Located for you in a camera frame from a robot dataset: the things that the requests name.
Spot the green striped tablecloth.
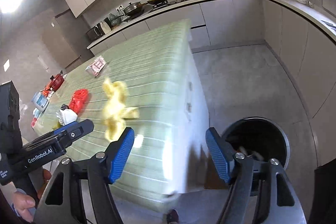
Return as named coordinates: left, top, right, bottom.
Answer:
left=34, top=20, right=190, bottom=211

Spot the black microwave oven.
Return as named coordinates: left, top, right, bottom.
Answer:
left=86, top=23, right=105, bottom=42

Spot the red crumpled wrapper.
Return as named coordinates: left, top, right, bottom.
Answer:
left=68, top=89, right=89, bottom=114

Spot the left hand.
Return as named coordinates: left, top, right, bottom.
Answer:
left=13, top=169, right=52, bottom=223

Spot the white crumpled paper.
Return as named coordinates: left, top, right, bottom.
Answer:
left=56, top=104, right=77, bottom=126

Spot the yellow crumpled bag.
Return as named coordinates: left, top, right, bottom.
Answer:
left=102, top=78, right=139, bottom=142

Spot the black round trash bin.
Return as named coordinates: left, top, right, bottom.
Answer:
left=222, top=117, right=290, bottom=169

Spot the black wok on stove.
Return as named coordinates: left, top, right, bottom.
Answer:
left=142, top=0, right=167, bottom=6

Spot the red white paper box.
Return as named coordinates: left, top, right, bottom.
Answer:
left=85, top=55, right=106, bottom=77

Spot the lidded steel pot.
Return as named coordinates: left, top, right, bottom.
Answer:
left=123, top=2, right=147, bottom=16

